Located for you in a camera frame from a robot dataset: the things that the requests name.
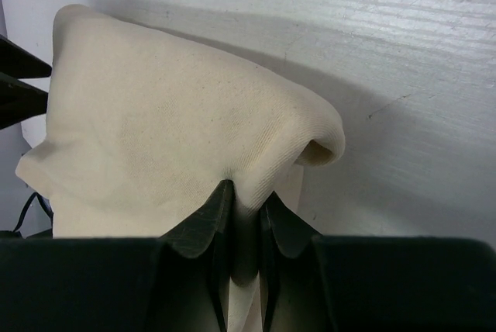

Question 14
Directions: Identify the beige cloth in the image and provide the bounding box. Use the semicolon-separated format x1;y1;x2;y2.
15;5;346;331

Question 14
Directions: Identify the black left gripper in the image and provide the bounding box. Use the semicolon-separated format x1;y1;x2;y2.
0;36;52;130

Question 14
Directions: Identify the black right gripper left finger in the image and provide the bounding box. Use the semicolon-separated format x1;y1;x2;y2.
154;180;235;331

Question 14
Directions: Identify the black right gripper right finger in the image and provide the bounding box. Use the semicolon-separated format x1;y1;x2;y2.
258;193;329;331

